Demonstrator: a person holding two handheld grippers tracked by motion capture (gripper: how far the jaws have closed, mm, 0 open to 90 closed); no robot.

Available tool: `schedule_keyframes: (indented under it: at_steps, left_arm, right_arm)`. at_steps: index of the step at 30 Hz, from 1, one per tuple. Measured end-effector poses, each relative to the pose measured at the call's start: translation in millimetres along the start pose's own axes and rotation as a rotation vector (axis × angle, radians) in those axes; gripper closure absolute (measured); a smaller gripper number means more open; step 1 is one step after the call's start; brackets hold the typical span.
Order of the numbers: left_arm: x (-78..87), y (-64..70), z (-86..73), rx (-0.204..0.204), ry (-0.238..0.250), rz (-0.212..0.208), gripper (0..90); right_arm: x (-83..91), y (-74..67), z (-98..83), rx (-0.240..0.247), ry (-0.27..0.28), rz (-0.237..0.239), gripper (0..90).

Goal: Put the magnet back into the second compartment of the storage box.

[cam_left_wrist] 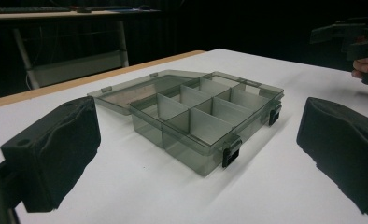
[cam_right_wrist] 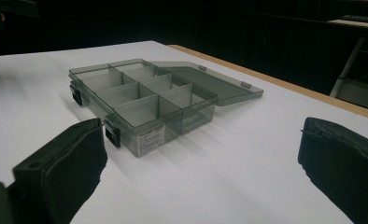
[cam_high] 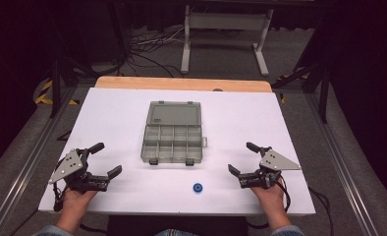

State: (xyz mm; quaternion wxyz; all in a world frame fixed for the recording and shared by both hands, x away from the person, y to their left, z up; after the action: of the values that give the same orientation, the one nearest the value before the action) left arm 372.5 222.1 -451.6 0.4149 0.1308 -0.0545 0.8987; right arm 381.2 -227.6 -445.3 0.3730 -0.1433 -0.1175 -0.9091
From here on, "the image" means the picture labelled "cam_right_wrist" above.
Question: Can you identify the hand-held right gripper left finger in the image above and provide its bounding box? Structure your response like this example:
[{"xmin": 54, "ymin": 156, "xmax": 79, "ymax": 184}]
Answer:
[{"xmin": 11, "ymin": 117, "xmax": 108, "ymax": 224}]

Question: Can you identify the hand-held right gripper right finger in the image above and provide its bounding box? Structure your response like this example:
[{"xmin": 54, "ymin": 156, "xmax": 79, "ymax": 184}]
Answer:
[{"xmin": 297, "ymin": 117, "xmax": 368, "ymax": 224}]

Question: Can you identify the grey transparent compartment box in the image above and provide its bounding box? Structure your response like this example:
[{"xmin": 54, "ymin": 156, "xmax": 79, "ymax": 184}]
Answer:
[{"xmin": 68, "ymin": 58, "xmax": 264, "ymax": 158}]

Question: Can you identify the metal stand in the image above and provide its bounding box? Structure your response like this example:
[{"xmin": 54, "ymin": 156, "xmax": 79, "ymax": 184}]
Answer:
[{"xmin": 329, "ymin": 36, "xmax": 368, "ymax": 113}]

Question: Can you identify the dark keyboard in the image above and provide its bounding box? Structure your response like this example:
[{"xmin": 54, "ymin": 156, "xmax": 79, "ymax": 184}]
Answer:
[{"xmin": 340, "ymin": 14, "xmax": 368, "ymax": 25}]

